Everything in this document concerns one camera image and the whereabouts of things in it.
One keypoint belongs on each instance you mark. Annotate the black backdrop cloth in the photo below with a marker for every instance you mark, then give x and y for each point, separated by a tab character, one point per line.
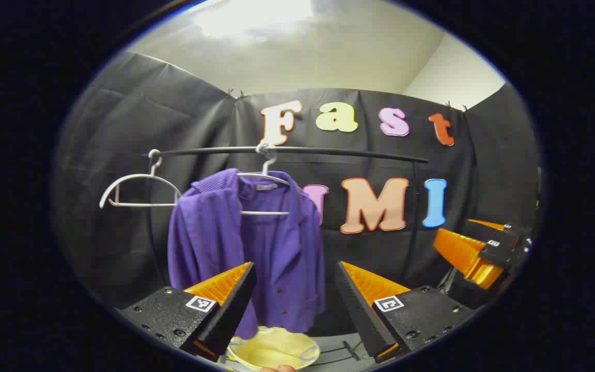
122	129

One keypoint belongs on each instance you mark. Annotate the purple shirt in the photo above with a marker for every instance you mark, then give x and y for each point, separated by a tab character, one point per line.
282	253

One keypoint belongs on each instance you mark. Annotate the cream laundry hamper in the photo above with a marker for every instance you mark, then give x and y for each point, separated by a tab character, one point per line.
277	349

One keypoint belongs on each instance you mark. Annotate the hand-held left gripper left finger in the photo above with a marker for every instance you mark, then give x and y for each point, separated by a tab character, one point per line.
228	315

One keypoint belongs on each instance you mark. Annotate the white clothes hanger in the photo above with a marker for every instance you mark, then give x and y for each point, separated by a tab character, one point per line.
137	176
268	164

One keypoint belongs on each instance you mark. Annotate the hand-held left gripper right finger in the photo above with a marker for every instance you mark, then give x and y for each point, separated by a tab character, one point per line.
362	315

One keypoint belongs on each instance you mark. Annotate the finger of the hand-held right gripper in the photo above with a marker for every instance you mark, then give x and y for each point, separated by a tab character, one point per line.
465	256
504	233

